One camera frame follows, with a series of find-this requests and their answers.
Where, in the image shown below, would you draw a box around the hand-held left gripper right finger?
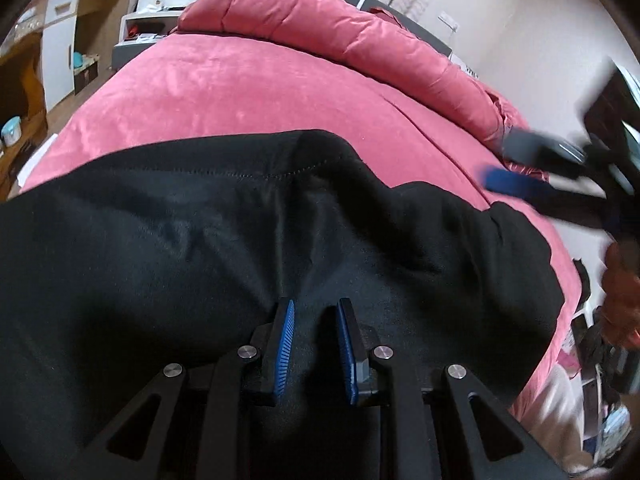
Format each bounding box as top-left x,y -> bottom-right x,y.
336,298 -> 571,480

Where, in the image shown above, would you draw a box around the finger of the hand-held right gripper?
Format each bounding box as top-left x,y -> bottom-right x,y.
502,127 -> 587,179
482,167 -> 618,231

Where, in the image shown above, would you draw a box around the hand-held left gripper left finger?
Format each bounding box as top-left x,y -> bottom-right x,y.
62,298 -> 296,480

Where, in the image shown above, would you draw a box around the black pants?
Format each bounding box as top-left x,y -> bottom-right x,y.
0,129 -> 563,480

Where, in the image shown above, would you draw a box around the person's right hand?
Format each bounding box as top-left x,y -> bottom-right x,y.
600,240 -> 640,348

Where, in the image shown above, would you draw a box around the pink ruffled pillow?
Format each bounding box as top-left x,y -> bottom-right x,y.
370,6 -> 416,28
482,85 -> 551,183

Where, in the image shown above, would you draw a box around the white cloth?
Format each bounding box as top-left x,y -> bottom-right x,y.
520,360 -> 608,476

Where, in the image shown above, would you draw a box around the pink duvet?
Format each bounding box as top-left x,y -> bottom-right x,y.
177,0 -> 506,146

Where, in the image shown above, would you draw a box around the pink bed sheet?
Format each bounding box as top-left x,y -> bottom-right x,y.
17,32 -> 588,418

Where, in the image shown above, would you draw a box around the white nightstand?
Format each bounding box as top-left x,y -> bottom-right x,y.
112,10 -> 188,71

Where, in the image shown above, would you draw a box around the teal lidded jar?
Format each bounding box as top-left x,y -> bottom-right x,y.
0,116 -> 23,145

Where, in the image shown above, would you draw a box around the wooden side table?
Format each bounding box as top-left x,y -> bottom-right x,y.
0,30 -> 51,201

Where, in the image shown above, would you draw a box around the wooden desk with white doors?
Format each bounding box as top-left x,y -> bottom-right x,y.
40,0 -> 136,111

